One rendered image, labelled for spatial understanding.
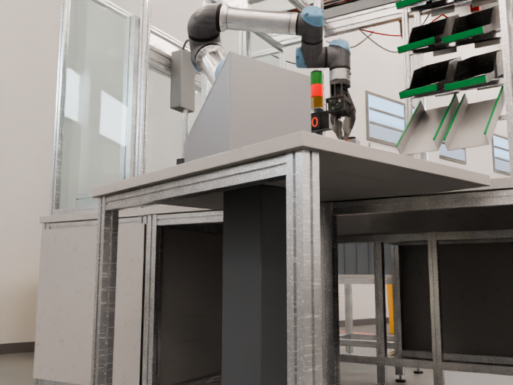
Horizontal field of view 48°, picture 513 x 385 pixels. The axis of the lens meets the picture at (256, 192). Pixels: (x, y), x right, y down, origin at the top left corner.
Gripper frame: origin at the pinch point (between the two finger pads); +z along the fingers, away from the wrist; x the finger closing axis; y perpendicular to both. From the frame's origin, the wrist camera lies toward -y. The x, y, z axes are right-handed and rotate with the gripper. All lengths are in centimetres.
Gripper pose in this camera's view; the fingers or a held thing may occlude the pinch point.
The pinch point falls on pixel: (343, 140)
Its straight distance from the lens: 202.9
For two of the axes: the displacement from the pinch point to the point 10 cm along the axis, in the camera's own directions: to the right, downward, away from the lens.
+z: 0.0, 9.9, -1.5
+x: 8.6, -0.7, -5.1
